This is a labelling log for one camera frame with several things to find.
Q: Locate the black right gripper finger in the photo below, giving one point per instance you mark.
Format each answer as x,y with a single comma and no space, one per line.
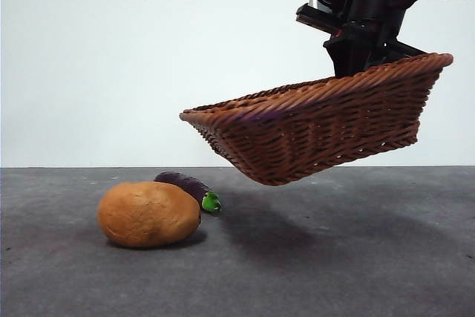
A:
349,57

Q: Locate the brown wicker basket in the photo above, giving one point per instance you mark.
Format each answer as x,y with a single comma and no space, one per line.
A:
315,135

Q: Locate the purple eggplant with green stem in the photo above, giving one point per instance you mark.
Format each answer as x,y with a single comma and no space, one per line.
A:
185,183

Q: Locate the brown potato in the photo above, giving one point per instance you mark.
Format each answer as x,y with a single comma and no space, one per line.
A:
148,215

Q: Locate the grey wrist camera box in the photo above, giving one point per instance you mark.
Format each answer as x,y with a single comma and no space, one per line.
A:
315,16

